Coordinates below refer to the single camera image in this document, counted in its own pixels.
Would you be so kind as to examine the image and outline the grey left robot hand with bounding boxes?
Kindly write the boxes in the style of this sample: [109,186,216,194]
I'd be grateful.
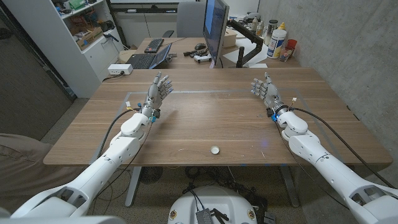
[140,71,174,110]

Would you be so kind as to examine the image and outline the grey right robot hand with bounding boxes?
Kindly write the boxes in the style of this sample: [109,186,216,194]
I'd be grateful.
[250,72,283,109]

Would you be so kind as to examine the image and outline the open black laptop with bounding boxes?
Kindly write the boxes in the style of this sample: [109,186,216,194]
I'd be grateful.
[126,42,173,70]

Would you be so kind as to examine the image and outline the clear drinking glass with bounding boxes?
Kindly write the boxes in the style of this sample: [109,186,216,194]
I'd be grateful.
[279,46,294,62]

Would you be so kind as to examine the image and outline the white power strip box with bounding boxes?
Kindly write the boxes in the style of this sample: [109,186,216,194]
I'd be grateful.
[107,63,134,76]

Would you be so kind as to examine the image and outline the black keyboard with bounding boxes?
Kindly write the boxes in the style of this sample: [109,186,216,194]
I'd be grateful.
[144,38,165,54]

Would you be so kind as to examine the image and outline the white wipes canister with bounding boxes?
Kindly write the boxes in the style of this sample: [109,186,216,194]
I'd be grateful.
[266,29,287,60]

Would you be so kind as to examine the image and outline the white paper sheets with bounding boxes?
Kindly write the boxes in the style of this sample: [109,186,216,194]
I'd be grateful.
[222,37,269,68]

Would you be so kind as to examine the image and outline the black remote control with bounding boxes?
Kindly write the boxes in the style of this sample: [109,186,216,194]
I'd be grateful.
[183,48,210,58]

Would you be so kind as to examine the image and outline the white game controller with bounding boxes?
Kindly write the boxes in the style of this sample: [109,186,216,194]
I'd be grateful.
[193,54,213,64]

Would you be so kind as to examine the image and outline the glass jar with dark lid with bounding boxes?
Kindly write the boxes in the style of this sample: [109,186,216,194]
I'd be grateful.
[263,19,279,47]

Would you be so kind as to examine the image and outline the beige cardboard box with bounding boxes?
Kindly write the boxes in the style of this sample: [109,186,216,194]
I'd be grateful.
[222,27,238,49]

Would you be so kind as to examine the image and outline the white low cabinet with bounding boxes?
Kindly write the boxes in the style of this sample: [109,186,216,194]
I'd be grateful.
[113,11,180,47]

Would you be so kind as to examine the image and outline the black round fan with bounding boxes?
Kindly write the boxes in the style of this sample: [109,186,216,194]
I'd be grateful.
[139,166,164,185]

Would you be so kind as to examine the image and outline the grey office chair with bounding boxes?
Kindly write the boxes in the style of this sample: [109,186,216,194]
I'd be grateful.
[162,1,206,39]

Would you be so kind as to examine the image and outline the black computer monitor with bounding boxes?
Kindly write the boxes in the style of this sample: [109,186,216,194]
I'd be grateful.
[202,0,230,66]

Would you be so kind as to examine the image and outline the open cardboard box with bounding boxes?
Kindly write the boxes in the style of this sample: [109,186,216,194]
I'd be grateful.
[70,26,104,50]

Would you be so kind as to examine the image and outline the grey table leg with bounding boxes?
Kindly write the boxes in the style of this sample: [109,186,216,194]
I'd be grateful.
[124,166,142,208]
[279,165,300,208]

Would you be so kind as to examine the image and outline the white shelf cabinet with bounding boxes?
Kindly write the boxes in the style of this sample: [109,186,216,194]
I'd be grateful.
[1,0,125,99]

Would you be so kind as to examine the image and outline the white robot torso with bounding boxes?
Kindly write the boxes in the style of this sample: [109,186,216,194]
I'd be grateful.
[167,185,258,224]

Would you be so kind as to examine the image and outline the green box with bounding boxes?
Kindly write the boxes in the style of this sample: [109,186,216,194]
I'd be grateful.
[68,0,86,10]

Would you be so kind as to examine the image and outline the grey electronics box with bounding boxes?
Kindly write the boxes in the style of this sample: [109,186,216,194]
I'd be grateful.
[195,208,215,224]

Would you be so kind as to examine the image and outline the brown fabric cushion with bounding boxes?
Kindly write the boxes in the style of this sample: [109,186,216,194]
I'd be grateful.
[0,133,85,200]

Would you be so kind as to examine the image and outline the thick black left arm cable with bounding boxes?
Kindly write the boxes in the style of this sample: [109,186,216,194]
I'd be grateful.
[96,107,144,159]

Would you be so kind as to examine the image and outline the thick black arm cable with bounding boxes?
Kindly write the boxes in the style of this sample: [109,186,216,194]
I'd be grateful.
[96,107,144,159]
[291,106,396,189]

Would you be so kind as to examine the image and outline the black cable tangle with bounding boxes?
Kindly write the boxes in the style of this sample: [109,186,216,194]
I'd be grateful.
[182,166,268,218]

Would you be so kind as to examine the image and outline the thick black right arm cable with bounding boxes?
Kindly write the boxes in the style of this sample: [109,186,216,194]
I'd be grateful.
[291,106,396,189]

